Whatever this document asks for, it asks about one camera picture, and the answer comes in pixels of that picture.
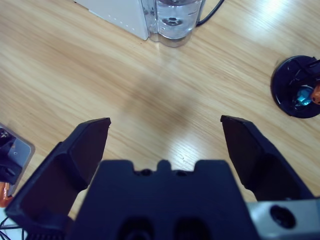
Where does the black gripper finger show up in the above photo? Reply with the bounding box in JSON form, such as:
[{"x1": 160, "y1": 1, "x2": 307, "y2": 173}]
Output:
[
  {"x1": 220, "y1": 114, "x2": 315, "y2": 202},
  {"x1": 5, "y1": 117, "x2": 112, "y2": 240}
]

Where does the blue coffee capsule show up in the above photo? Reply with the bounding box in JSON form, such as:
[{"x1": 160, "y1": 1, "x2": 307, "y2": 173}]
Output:
[{"x1": 296, "y1": 86, "x2": 315, "y2": 107}]

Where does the white capsule coffee machine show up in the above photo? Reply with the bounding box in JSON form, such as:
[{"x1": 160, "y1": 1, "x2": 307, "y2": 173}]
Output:
[{"x1": 73, "y1": 0, "x2": 151, "y2": 41}]

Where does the black machine power cord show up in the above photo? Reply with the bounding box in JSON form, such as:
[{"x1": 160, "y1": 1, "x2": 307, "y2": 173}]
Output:
[{"x1": 196, "y1": 0, "x2": 226, "y2": 27}]

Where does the grey mount plate dark post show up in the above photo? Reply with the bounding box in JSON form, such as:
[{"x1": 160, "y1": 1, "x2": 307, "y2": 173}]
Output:
[{"x1": 0, "y1": 122, "x2": 36, "y2": 196}]

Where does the clear water tank black lid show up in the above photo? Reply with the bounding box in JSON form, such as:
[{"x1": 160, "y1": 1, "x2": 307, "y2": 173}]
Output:
[{"x1": 147, "y1": 0, "x2": 203, "y2": 48}]

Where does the orange coffee capsule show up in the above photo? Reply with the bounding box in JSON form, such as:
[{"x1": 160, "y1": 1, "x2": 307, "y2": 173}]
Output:
[{"x1": 311, "y1": 83, "x2": 320, "y2": 105}]

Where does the black capsule holder with rods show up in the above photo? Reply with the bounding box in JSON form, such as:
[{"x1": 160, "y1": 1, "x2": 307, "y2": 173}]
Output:
[{"x1": 270, "y1": 55, "x2": 320, "y2": 119}]

